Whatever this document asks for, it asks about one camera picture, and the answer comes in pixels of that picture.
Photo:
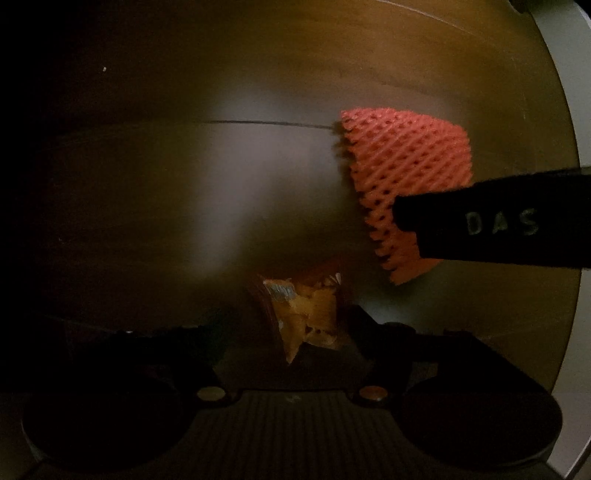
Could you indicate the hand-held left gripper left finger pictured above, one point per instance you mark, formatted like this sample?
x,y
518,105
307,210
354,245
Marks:
x,y
221,360

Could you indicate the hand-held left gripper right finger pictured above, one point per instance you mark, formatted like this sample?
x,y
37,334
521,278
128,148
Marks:
x,y
364,341

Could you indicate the orange snack wrapper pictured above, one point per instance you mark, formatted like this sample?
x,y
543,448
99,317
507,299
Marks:
x,y
309,314

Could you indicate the orange foam fruit net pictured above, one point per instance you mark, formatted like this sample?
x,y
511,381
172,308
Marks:
x,y
397,152

